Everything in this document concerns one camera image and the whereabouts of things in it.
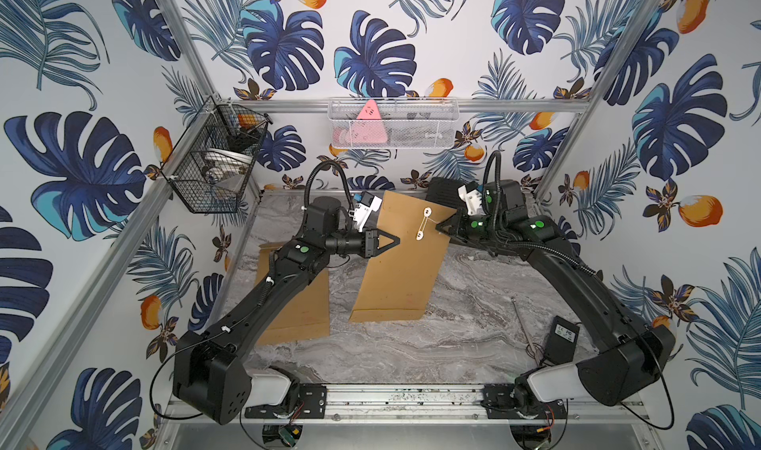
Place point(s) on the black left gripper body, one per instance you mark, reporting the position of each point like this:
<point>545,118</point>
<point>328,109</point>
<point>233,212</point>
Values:
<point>369,242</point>

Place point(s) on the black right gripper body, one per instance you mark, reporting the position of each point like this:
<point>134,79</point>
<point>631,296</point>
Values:
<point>473,228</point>

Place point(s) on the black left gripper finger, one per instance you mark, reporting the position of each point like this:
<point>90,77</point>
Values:
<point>386,248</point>
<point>395,239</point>

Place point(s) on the brown kraft file bag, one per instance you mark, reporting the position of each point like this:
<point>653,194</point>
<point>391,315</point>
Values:
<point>305,317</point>
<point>397,285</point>

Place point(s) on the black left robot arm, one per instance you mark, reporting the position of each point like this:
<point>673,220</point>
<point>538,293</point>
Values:
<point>209,373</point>

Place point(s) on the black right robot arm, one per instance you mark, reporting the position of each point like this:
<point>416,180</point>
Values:
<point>492,216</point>

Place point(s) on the black plastic tool case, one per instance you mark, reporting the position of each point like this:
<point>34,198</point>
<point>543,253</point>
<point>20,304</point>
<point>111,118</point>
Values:
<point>512,205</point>

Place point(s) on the pink triangle item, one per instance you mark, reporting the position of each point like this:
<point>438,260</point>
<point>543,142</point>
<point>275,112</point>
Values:
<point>368,128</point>

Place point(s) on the black power adapter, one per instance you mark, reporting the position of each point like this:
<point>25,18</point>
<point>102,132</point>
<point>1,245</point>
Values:
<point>561,342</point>

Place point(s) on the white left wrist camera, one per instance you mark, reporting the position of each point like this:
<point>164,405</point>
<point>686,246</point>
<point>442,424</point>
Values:
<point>365,205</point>

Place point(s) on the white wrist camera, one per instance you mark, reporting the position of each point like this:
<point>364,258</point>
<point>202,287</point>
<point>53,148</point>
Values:
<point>365,205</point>
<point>471,195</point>

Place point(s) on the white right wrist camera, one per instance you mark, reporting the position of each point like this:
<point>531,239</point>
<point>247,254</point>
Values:
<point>471,195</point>

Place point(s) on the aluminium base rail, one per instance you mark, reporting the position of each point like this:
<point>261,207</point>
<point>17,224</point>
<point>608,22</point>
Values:
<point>447,404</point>

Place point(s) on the black wire basket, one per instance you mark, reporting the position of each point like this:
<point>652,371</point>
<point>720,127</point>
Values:
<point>211,167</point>

